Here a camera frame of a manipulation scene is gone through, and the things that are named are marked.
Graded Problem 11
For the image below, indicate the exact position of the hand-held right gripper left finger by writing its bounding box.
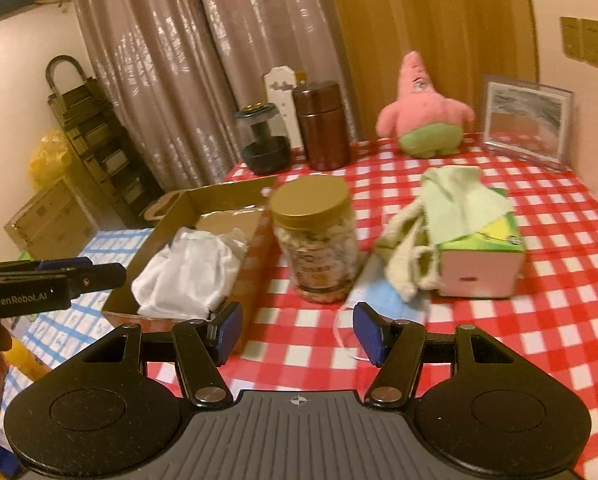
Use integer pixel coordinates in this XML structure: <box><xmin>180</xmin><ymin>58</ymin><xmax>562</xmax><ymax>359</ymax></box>
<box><xmin>71</xmin><ymin>301</ymin><xmax>244</xmax><ymax>408</ymax></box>

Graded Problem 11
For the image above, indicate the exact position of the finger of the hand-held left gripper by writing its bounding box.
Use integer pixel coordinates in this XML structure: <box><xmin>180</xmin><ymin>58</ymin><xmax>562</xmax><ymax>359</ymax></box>
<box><xmin>0</xmin><ymin>256</ymin><xmax>94</xmax><ymax>277</ymax></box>
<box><xmin>64</xmin><ymin>262</ymin><xmax>128</xmax><ymax>293</ymax></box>

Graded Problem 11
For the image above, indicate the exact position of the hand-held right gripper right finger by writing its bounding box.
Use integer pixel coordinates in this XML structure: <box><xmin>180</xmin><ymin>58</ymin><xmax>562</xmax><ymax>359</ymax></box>
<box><xmin>353</xmin><ymin>301</ymin><xmax>522</xmax><ymax>408</ymax></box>

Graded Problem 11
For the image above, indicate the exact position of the blue face mask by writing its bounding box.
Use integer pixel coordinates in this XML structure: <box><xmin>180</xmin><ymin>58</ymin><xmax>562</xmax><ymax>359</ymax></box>
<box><xmin>333</xmin><ymin>255</ymin><xmax>414</xmax><ymax>361</ymax></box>

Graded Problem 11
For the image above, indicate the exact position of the white cloth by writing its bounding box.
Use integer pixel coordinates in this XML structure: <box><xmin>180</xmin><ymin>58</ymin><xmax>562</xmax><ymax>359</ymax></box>
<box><xmin>131</xmin><ymin>240</ymin><xmax>242</xmax><ymax>321</ymax></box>

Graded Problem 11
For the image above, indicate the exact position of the brown cardboard box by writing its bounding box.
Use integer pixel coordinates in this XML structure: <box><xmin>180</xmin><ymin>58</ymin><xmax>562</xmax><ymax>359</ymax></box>
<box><xmin>101</xmin><ymin>176</ymin><xmax>280</xmax><ymax>356</ymax></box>

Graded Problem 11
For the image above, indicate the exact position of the cream knitted cloth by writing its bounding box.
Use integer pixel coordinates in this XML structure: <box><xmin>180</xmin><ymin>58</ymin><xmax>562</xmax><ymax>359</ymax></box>
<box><xmin>374</xmin><ymin>200</ymin><xmax>444</xmax><ymax>303</ymax></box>

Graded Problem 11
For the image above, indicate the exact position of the light green cloth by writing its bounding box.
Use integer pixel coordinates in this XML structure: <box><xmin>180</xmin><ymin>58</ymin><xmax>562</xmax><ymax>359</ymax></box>
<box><xmin>419</xmin><ymin>166</ymin><xmax>514</xmax><ymax>248</ymax></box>

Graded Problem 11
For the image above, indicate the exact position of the cardboard carton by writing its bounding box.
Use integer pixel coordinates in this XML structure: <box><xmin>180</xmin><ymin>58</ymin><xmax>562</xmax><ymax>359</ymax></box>
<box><xmin>4</xmin><ymin>180</ymin><xmax>100</xmax><ymax>251</ymax></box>

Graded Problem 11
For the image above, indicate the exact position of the blue checked tablecloth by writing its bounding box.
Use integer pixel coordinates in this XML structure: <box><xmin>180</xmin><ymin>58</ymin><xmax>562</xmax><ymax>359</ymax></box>
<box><xmin>0</xmin><ymin>227</ymin><xmax>154</xmax><ymax>456</ymax></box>

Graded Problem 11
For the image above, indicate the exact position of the brown basin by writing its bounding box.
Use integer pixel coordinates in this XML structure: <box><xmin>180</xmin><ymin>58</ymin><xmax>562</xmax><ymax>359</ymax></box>
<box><xmin>143</xmin><ymin>191</ymin><xmax>187</xmax><ymax>225</ymax></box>

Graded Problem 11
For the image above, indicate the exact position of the cashew jar with gold lid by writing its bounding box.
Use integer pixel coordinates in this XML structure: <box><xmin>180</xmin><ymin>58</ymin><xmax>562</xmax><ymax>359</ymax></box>
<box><xmin>270</xmin><ymin>175</ymin><xmax>360</xmax><ymax>306</ymax></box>

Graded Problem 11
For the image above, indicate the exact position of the yellow plastic bag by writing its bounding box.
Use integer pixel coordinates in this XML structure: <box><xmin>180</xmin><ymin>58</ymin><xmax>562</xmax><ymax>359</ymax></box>
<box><xmin>28</xmin><ymin>130</ymin><xmax>77</xmax><ymax>188</ymax></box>

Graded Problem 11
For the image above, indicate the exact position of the green tissue box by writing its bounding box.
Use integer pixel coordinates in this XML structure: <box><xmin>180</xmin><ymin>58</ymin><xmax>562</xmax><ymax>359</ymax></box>
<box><xmin>436</xmin><ymin>187</ymin><xmax>527</xmax><ymax>300</ymax></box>

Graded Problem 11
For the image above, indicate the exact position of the black folding rack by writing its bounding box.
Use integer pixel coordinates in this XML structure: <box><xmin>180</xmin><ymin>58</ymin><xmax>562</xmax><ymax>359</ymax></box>
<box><xmin>46</xmin><ymin>55</ymin><xmax>164</xmax><ymax>228</ymax></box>

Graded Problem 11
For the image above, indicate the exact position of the glass jar with black base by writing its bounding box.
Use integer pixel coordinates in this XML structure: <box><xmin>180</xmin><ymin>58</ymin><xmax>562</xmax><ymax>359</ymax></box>
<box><xmin>235</xmin><ymin>103</ymin><xmax>294</xmax><ymax>176</ymax></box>

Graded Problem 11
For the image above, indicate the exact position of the red checked tablecloth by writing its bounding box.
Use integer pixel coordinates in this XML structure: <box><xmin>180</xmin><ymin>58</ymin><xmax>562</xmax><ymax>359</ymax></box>
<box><xmin>146</xmin><ymin>132</ymin><xmax>598</xmax><ymax>480</ymax></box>

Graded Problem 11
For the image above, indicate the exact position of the brown canister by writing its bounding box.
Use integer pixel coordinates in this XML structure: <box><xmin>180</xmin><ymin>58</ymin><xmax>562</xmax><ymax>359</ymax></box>
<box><xmin>293</xmin><ymin>80</ymin><xmax>352</xmax><ymax>172</ymax></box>

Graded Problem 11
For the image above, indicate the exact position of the grey patterned curtain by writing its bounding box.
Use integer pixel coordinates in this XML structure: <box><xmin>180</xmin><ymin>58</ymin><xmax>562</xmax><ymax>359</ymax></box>
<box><xmin>189</xmin><ymin>0</ymin><xmax>364</xmax><ymax>143</ymax></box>
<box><xmin>69</xmin><ymin>0</ymin><xmax>234</xmax><ymax>191</ymax></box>

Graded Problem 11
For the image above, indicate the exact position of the pink starfish plush toy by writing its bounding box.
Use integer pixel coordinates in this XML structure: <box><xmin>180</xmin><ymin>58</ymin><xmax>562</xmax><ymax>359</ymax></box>
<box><xmin>376</xmin><ymin>51</ymin><xmax>476</xmax><ymax>157</ymax></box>

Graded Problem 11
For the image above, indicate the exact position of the white chair back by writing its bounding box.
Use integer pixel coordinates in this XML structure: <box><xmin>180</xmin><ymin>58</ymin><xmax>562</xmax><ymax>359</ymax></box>
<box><xmin>263</xmin><ymin>66</ymin><xmax>304</xmax><ymax>151</ymax></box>

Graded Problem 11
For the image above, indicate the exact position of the wooden door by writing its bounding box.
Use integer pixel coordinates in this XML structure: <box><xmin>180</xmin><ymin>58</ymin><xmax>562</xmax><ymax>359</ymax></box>
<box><xmin>324</xmin><ymin>0</ymin><xmax>540</xmax><ymax>141</ymax></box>

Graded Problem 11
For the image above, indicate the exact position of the clear picture frame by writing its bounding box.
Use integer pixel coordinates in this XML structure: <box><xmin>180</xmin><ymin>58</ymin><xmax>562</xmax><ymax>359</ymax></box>
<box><xmin>481</xmin><ymin>75</ymin><xmax>576</xmax><ymax>173</ymax></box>

